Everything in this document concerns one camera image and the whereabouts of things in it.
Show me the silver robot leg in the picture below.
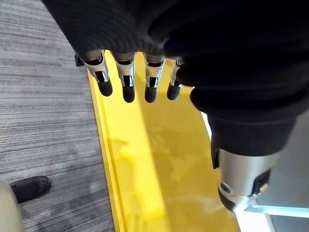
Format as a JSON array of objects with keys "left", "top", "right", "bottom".
[{"left": 0, "top": 181, "right": 24, "bottom": 232}]

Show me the dark robot foot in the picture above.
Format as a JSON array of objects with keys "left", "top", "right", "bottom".
[{"left": 10, "top": 175, "right": 52, "bottom": 204}]

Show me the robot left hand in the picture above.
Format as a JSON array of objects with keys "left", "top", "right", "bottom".
[{"left": 41, "top": 0, "right": 309, "bottom": 213}]

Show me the yellow shelf board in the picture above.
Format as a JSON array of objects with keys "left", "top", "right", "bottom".
[{"left": 87, "top": 50, "right": 241, "bottom": 232}]

